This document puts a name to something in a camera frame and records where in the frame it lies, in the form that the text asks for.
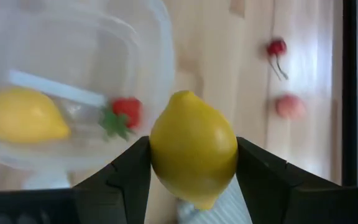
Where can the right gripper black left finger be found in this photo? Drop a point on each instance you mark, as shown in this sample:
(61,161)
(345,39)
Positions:
(120,186)

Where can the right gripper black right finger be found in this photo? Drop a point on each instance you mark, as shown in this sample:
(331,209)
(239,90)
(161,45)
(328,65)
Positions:
(266,186)

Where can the red toy strawberry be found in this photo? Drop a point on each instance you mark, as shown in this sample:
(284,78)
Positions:
(126,113)

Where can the yellow toy lemon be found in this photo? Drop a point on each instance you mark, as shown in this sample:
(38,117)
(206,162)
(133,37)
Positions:
(20,116)
(194,146)

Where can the clear plastic tupperware container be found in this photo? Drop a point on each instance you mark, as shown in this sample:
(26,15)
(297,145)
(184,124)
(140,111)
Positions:
(73,46)

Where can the light blue waffle towel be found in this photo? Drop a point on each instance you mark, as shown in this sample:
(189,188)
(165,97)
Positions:
(228,208)

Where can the pink toy peach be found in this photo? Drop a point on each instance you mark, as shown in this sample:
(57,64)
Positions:
(290,107)

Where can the red toy cherry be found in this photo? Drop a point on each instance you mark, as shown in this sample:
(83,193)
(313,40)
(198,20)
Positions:
(276,47)

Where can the black aluminium table frame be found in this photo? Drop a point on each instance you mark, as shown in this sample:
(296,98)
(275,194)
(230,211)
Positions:
(351,93)

